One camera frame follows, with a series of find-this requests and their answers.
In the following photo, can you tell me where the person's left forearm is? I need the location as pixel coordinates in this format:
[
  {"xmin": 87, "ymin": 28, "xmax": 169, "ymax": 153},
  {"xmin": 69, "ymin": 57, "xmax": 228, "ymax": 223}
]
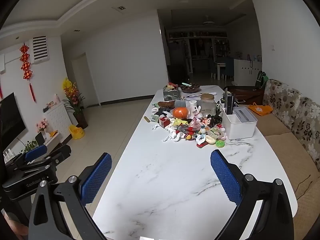
[{"xmin": 0, "ymin": 211, "xmax": 29, "ymax": 238}]

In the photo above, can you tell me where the dark blue dining chair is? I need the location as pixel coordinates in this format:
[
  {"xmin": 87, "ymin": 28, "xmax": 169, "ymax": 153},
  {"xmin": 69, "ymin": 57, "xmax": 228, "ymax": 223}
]
[{"xmin": 224, "ymin": 57, "xmax": 235, "ymax": 80}]

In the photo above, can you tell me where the orange tote bag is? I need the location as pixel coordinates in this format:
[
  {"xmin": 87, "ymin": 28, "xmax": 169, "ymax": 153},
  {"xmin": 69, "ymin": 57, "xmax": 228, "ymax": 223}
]
[{"xmin": 248, "ymin": 102, "xmax": 273, "ymax": 117}]

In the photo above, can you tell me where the black flat case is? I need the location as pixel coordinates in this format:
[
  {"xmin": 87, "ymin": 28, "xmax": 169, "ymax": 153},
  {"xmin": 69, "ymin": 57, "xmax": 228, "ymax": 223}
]
[{"xmin": 224, "ymin": 88, "xmax": 237, "ymax": 115}]

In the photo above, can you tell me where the white low cabinet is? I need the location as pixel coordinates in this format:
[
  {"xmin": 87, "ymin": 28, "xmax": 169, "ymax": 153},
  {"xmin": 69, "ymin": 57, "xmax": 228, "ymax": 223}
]
[{"xmin": 233, "ymin": 59, "xmax": 263, "ymax": 87}]

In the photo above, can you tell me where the brown cylindrical pouch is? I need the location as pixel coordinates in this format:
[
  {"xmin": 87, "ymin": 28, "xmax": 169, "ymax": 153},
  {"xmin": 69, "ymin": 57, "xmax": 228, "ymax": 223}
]
[{"xmin": 157, "ymin": 100, "xmax": 177, "ymax": 108}]

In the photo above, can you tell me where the yellow orchid in dark pot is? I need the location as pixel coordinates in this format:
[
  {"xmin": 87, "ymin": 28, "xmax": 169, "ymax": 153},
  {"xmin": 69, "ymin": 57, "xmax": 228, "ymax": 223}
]
[{"xmin": 61, "ymin": 77, "xmax": 88, "ymax": 130}]

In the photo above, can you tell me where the white router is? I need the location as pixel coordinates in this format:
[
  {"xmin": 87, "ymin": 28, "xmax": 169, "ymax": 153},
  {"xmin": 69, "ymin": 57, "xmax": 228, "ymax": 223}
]
[{"xmin": 2, "ymin": 150, "xmax": 14, "ymax": 163}]

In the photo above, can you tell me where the small green plant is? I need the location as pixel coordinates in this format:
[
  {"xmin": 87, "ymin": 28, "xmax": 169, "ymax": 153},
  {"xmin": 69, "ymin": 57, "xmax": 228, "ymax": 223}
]
[{"xmin": 20, "ymin": 140, "xmax": 38, "ymax": 154}]

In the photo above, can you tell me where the white plastic storage box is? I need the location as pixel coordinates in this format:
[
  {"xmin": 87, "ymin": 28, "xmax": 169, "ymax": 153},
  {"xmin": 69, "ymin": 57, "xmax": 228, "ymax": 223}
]
[{"xmin": 221, "ymin": 106, "xmax": 258, "ymax": 140}]

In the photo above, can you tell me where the small red box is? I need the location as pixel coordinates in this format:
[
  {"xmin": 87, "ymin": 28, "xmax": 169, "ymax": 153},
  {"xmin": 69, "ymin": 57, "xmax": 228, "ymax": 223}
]
[{"xmin": 159, "ymin": 117, "xmax": 171, "ymax": 130}]

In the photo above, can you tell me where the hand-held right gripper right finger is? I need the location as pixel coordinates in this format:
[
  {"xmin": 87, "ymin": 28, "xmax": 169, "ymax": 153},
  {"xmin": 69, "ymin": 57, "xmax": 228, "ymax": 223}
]
[{"xmin": 210, "ymin": 149, "xmax": 295, "ymax": 240}]

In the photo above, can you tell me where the cartoon doll figure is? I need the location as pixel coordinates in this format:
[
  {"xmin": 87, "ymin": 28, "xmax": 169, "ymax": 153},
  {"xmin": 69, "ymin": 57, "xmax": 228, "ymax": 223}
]
[{"xmin": 202, "ymin": 115, "xmax": 217, "ymax": 128}]

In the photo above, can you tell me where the round ceiling lamp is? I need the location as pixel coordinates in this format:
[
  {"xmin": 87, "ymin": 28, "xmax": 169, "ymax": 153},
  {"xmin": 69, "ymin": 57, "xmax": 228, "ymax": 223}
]
[{"xmin": 202, "ymin": 15, "xmax": 217, "ymax": 26}]

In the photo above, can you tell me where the green backpack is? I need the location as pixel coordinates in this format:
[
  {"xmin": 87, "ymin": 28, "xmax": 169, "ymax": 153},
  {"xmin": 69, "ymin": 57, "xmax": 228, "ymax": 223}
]
[{"xmin": 255, "ymin": 70, "xmax": 268, "ymax": 89}]

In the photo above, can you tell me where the white dining table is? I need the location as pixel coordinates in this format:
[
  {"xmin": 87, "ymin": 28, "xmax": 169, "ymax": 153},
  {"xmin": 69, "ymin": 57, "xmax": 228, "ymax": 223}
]
[{"xmin": 211, "ymin": 61, "xmax": 227, "ymax": 80}]

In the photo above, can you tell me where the white radiator cover cabinet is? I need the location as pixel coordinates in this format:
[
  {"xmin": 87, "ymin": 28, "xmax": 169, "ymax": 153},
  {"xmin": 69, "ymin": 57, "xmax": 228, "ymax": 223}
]
[{"xmin": 43, "ymin": 102, "xmax": 73, "ymax": 143}]

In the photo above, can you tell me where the glass jar with wooden lid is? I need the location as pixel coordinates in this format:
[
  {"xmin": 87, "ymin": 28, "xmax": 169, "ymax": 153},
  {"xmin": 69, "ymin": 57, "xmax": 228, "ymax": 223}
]
[{"xmin": 200, "ymin": 93, "xmax": 217, "ymax": 117}]

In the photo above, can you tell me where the yellow child potty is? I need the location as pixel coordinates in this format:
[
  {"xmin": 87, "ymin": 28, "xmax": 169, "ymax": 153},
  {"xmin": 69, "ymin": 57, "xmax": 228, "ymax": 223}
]
[{"xmin": 69, "ymin": 124, "xmax": 85, "ymax": 140}]

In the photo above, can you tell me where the white slatted wall vent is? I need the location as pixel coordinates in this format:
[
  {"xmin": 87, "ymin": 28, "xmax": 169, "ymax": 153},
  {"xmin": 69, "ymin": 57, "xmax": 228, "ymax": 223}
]
[{"xmin": 32, "ymin": 35, "xmax": 50, "ymax": 63}]

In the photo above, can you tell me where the grey tin box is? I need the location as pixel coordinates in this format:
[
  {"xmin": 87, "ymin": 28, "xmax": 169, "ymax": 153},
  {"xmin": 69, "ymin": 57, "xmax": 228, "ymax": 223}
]
[{"xmin": 163, "ymin": 85, "xmax": 181, "ymax": 99}]

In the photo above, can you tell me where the brown wooden low table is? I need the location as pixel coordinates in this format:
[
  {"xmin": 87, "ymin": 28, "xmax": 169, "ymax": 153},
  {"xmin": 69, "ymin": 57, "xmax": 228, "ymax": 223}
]
[{"xmin": 224, "ymin": 85, "xmax": 265, "ymax": 105}]

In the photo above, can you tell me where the red knot wall hanging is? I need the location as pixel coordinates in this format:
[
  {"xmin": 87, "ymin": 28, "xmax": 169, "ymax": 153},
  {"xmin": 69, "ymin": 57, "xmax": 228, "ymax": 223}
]
[{"xmin": 19, "ymin": 43, "xmax": 36, "ymax": 102}]

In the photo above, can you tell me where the clear plastic container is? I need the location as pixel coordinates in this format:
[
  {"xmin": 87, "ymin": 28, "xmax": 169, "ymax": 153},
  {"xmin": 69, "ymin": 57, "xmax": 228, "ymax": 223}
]
[{"xmin": 174, "ymin": 99, "xmax": 190, "ymax": 110}]

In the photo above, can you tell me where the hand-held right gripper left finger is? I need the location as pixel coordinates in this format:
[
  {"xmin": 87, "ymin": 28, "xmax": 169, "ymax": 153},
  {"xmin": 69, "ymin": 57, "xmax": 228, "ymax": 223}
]
[{"xmin": 28, "ymin": 152, "xmax": 112, "ymax": 240}]

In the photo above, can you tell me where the pink flower bouquet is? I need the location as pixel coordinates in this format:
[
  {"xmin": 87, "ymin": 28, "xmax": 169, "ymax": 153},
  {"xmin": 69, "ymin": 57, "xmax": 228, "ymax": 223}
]
[{"xmin": 36, "ymin": 119, "xmax": 49, "ymax": 133}]

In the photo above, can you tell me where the pile of small toys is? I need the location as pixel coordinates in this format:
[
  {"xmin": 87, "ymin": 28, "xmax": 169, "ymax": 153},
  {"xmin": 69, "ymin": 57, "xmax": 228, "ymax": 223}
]
[{"xmin": 150, "ymin": 105, "xmax": 229, "ymax": 149}]

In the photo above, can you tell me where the floral fabric sofa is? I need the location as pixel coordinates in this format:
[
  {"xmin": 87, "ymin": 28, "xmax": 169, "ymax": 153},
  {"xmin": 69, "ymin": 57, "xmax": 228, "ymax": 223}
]
[{"xmin": 250, "ymin": 79, "xmax": 320, "ymax": 230}]

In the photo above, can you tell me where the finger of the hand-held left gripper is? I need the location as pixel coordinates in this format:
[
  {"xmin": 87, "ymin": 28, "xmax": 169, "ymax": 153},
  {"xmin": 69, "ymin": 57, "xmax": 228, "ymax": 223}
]
[
  {"xmin": 18, "ymin": 144, "xmax": 72, "ymax": 173},
  {"xmin": 5, "ymin": 144, "xmax": 48, "ymax": 167}
]

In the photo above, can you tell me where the orange plastic bag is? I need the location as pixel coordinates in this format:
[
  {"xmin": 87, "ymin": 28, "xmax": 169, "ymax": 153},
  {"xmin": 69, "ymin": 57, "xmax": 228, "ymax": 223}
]
[{"xmin": 172, "ymin": 107, "xmax": 190, "ymax": 119}]

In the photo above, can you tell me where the black flat television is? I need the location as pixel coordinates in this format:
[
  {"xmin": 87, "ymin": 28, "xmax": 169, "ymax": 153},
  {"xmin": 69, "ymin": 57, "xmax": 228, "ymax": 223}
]
[{"xmin": 0, "ymin": 92, "xmax": 27, "ymax": 153}]

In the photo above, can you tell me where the dark bowl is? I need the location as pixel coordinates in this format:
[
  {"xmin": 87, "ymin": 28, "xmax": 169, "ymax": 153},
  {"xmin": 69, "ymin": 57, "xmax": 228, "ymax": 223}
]
[{"xmin": 180, "ymin": 82, "xmax": 202, "ymax": 93}]

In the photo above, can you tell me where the white television stand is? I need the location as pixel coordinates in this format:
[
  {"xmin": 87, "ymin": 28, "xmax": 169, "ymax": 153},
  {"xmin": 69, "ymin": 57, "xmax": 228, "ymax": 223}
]
[{"xmin": 37, "ymin": 131, "xmax": 63, "ymax": 150}]

